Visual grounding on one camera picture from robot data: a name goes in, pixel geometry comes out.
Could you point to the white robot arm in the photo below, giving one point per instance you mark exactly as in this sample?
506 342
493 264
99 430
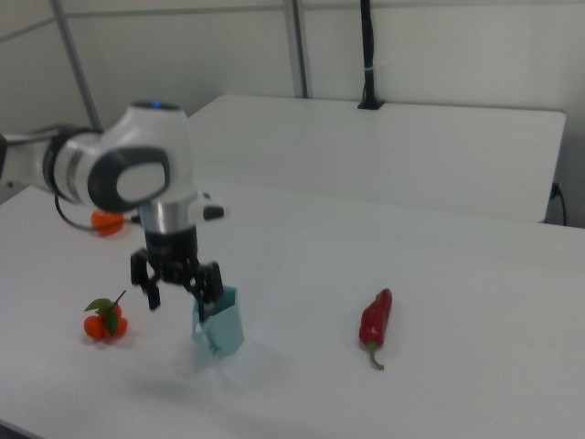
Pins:
151 132

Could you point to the black camera pole stand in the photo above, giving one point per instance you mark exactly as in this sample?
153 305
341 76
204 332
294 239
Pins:
368 55

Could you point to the single orange tangerine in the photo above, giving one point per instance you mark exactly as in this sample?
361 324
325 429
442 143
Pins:
107 225

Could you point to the red tomato with green stem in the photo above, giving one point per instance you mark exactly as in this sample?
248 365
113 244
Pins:
103 327

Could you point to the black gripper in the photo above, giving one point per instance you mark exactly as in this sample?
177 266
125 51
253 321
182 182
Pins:
171 253

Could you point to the red chili pepper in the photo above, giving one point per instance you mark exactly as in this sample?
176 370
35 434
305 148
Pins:
375 320

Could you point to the white side table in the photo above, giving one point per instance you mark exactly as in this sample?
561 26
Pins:
365 155

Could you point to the teal hexagonal mug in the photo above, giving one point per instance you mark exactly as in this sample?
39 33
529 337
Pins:
226 324

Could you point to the grey partition post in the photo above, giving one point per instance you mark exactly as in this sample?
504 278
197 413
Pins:
299 46
77 64

